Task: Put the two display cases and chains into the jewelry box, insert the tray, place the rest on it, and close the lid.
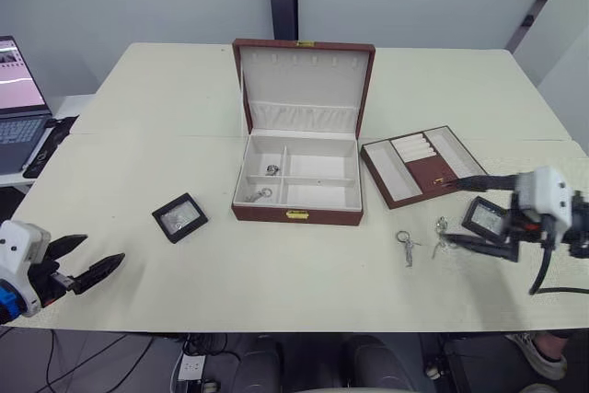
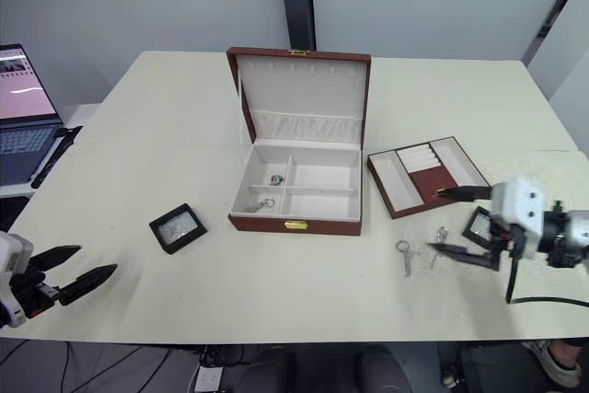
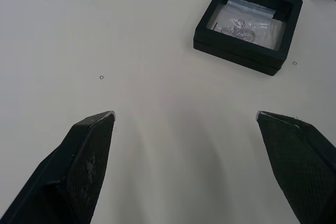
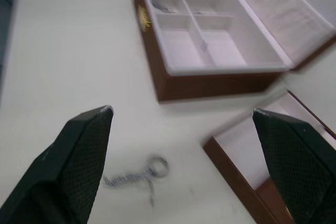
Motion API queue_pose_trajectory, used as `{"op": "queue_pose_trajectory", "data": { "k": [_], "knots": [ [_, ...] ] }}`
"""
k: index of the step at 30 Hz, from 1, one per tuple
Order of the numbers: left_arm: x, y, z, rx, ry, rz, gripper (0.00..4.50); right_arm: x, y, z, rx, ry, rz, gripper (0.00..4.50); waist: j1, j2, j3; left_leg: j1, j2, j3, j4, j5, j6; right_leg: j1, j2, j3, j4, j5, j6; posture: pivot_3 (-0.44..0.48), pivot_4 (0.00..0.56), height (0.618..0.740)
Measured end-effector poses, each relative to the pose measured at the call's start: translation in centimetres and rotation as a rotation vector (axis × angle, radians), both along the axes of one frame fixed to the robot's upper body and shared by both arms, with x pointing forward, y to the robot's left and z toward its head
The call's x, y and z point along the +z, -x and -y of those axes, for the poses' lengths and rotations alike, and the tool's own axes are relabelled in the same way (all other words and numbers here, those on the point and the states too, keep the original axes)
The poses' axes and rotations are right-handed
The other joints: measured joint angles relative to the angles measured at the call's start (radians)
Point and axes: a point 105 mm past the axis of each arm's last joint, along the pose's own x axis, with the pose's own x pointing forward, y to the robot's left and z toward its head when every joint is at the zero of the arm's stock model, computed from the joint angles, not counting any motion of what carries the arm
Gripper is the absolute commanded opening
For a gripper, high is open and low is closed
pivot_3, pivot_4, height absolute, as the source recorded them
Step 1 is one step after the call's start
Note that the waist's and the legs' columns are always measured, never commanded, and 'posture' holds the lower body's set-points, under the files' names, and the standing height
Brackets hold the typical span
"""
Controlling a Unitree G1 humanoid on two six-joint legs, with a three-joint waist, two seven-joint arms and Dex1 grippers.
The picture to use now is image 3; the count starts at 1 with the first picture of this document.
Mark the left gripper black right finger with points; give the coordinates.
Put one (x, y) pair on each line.
(302, 166)

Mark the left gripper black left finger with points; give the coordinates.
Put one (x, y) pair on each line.
(78, 166)

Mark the black square display case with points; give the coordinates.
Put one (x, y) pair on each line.
(210, 33)

